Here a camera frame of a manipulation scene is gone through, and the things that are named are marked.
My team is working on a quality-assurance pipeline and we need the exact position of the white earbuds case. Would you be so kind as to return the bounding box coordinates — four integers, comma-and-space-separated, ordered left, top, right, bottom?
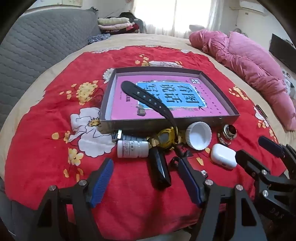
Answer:
211, 144, 237, 170

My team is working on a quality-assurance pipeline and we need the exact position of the small glass jar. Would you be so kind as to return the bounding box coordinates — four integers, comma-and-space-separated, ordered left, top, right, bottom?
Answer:
217, 124, 237, 146

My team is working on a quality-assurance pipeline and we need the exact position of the white bottle cap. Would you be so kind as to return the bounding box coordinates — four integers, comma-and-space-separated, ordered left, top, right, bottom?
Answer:
185, 121, 212, 151

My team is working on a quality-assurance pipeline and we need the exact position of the black hair clip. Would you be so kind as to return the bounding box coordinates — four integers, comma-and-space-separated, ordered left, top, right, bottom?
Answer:
169, 156, 180, 170

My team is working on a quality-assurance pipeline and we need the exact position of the black gold pointed case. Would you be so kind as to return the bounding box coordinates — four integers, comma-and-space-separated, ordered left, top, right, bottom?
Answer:
149, 147, 171, 190

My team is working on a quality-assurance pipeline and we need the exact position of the black yellow wrist watch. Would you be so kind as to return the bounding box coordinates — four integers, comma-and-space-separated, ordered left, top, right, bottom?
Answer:
121, 81, 179, 147

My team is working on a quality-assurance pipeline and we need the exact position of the white pill bottle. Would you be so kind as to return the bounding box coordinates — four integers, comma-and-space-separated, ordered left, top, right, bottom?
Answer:
117, 140, 149, 158

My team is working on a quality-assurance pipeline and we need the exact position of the red lighter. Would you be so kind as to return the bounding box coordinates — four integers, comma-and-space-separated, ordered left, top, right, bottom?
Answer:
183, 150, 208, 179

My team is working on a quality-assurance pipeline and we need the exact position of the red floral blanket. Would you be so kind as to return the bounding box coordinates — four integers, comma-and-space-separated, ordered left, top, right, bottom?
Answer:
4, 46, 285, 240

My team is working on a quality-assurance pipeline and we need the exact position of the pink quilt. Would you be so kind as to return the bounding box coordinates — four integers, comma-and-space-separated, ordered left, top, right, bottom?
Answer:
189, 29, 295, 131

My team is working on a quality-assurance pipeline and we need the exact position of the black television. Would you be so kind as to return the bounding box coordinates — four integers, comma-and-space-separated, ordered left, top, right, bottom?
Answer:
269, 34, 296, 73

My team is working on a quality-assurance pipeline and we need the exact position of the pink children's book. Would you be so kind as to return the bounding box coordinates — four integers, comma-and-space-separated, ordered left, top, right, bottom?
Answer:
108, 74, 229, 120

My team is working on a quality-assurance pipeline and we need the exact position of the grey cardboard tray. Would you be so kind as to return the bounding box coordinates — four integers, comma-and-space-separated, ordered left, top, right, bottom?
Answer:
100, 67, 240, 133

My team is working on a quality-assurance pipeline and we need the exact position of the beige bed sheet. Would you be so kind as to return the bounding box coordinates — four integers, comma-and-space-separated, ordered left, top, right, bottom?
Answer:
1, 34, 295, 178

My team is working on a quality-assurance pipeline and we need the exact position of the white curtain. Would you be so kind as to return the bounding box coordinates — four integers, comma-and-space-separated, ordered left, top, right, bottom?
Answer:
133, 0, 225, 39

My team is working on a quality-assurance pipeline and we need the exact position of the grey quilted headboard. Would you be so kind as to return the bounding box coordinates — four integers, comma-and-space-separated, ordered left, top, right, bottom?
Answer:
1, 8, 100, 124

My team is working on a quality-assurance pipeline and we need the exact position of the blue patterned cloth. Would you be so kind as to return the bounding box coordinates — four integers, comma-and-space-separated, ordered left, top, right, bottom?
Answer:
88, 33, 111, 45

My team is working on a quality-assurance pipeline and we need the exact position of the folded clothes pile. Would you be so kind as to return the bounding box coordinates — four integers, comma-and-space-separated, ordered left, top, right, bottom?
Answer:
98, 12, 144, 35

